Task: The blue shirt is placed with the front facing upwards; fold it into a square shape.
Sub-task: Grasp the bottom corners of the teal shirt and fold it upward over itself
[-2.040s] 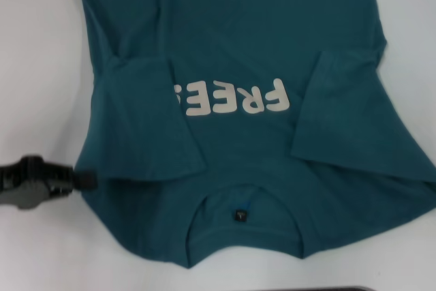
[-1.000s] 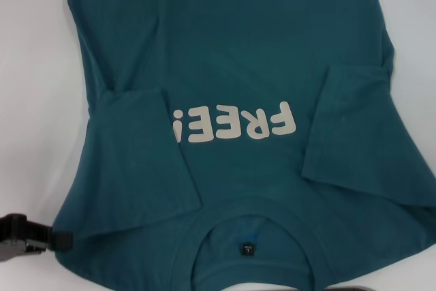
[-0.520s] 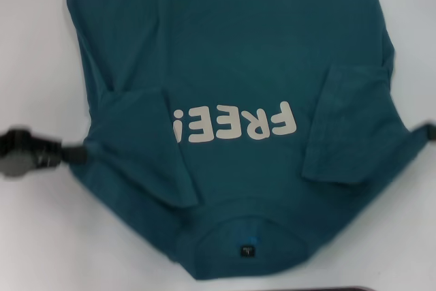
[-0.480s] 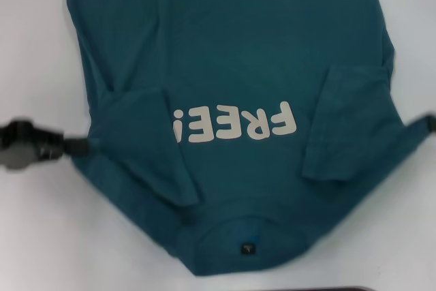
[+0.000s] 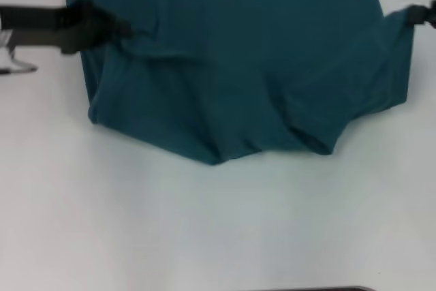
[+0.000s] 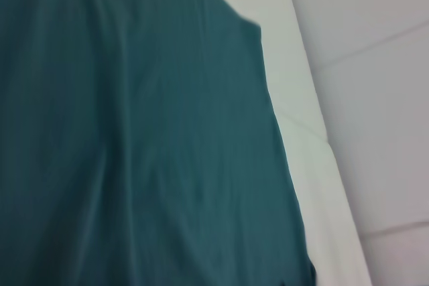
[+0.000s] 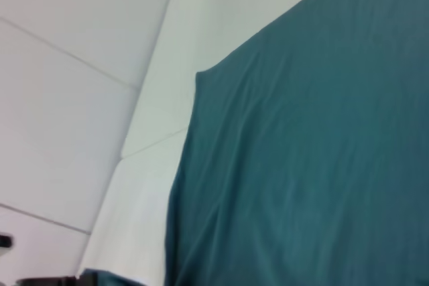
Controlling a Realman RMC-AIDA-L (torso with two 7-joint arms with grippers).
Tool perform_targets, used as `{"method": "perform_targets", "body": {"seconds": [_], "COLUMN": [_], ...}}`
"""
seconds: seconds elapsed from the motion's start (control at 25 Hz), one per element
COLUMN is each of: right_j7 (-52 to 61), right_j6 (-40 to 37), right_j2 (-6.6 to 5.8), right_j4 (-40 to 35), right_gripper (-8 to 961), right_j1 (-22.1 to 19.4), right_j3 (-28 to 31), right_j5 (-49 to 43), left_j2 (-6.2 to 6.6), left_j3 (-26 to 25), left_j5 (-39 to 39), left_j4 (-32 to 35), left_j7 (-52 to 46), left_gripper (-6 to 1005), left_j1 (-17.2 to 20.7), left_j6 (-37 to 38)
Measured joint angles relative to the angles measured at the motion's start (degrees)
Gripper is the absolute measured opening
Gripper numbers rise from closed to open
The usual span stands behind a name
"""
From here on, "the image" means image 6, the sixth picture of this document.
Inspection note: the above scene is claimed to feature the teal t-shirt with beige print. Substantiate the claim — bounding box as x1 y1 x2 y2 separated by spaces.
0 0 318 286

